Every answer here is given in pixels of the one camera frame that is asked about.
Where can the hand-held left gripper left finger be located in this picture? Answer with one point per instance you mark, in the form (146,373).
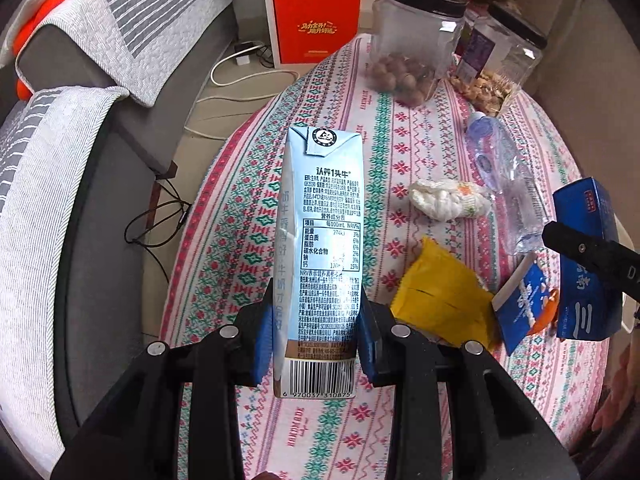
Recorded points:
(260,355)

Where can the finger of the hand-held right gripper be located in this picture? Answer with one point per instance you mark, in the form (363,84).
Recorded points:
(595,255)

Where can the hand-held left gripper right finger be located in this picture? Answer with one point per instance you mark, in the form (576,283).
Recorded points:
(367,347)

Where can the blue cardboard box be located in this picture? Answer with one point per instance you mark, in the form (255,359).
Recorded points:
(585,210)

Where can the orange wrapper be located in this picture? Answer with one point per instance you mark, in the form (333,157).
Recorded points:
(547,310)

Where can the yellow snack packet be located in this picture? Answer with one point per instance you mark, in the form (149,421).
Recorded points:
(435,295)

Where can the light blue milk carton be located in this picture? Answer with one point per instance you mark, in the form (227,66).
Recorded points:
(320,240)

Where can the person's right forearm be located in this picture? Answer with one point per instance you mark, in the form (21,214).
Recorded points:
(620,390)

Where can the small blue white packet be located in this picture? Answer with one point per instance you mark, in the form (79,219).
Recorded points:
(522,305)

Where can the patterned pink green tablecloth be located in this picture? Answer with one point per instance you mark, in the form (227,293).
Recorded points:
(240,240)

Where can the clear plastic bottle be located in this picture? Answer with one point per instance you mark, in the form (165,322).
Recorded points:
(505,170)

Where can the grey sofa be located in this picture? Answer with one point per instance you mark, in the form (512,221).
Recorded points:
(120,200)

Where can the clear jar of peanuts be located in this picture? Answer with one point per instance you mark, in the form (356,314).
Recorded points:
(500,60)

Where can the white grey seat cover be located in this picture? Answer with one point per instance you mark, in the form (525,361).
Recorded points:
(40,220)

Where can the clear jar of round nuts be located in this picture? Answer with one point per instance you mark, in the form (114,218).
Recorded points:
(415,35)

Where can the white charger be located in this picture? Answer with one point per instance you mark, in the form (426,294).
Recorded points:
(246,54)

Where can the red gift box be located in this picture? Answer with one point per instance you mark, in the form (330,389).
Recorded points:
(315,20)

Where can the grey striped sofa cover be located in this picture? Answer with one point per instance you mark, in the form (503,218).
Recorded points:
(130,20)

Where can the orange cushion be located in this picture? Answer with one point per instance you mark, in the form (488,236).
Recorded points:
(30,30)

